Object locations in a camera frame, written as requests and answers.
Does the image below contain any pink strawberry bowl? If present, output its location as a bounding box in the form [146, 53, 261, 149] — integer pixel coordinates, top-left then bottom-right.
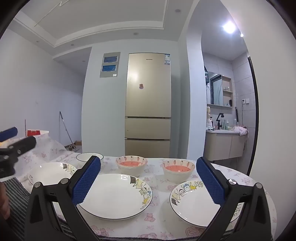
[115, 156, 148, 178]

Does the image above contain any gold refrigerator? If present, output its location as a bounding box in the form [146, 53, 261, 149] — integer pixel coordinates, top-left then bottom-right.
[125, 53, 172, 158]

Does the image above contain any pink cloth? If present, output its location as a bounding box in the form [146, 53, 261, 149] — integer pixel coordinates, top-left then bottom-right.
[232, 126, 248, 136]

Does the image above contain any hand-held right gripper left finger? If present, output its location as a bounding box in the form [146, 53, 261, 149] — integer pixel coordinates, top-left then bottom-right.
[24, 155, 102, 241]

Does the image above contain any bathroom mirror cabinet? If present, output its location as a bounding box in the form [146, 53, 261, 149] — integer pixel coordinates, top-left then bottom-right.
[206, 71, 233, 108]

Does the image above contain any black faucet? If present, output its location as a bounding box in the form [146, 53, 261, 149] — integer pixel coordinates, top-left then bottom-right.
[216, 113, 225, 130]

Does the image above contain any cream plush toy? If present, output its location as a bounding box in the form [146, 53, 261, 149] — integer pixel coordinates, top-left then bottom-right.
[206, 106, 213, 130]

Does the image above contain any pink printed tablecloth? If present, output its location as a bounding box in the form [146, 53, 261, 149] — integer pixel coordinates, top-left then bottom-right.
[14, 133, 278, 241]

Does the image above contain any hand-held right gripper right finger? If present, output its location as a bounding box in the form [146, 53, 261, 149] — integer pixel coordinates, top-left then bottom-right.
[196, 157, 273, 241]

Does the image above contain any mop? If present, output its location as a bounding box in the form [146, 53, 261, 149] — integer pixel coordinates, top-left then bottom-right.
[59, 111, 75, 151]

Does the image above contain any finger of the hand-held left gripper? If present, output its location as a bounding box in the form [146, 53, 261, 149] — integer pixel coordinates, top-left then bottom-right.
[8, 136, 37, 155]
[0, 126, 18, 142]

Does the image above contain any black framed sliding door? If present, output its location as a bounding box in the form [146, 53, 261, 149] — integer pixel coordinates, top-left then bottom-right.
[247, 56, 259, 176]

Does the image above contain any beige vanity cabinet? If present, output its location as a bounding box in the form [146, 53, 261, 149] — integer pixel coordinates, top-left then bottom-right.
[203, 130, 247, 161]

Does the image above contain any grey wall panel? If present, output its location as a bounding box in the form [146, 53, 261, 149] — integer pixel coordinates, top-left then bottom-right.
[100, 52, 121, 79]

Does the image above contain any white ribbed bowl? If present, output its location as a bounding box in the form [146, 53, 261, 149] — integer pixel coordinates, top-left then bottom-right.
[161, 159, 196, 183]

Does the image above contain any person's left hand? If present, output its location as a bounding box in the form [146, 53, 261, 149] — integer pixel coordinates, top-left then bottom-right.
[0, 182, 11, 219]

